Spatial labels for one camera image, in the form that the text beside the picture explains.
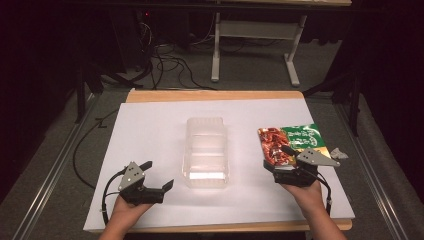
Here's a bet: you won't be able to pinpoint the black metal stand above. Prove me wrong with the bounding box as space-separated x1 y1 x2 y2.
302 68 362 138
73 61 105 125

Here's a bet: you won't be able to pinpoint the person's left hand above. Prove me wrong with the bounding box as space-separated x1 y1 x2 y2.
109 195 154 232

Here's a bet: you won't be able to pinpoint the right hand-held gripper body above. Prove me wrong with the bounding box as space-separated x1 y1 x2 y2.
272 148 341 188

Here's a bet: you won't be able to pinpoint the tangle of black cables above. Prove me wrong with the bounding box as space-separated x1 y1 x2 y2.
137 12 218 92

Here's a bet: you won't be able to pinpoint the hand-held gripper black cable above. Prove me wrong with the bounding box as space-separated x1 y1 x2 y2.
101 169 127 228
315 172 333 217

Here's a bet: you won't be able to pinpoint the red and green snack packet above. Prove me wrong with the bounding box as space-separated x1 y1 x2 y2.
257 123 332 168

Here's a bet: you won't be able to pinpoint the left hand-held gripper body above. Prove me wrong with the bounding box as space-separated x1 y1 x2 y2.
117 161 166 206

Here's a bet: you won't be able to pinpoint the crumpled grey wrapper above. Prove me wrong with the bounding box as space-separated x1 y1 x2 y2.
329 147 350 161

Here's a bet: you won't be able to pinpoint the left hand-held gripper black cable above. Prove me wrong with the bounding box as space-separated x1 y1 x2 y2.
101 169 127 228

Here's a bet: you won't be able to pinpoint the long black floor cable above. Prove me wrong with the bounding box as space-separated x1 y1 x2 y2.
72 109 119 190

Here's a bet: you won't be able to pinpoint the right hand-held gripper black cable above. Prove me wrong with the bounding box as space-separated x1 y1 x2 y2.
315 172 333 217

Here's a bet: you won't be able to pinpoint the person's right hand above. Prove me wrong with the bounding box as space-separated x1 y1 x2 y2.
279 181 327 220

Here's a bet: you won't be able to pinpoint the white metal desk frame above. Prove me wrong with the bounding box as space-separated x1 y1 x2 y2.
210 0 353 88

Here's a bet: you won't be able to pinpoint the white paper sheet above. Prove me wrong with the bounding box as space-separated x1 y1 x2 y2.
82 98 356 232

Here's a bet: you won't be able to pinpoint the silver metal floor rail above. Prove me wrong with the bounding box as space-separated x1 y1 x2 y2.
12 92 98 240
335 102 402 240

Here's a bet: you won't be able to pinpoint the clear plastic container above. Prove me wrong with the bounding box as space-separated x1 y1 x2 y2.
181 116 231 190

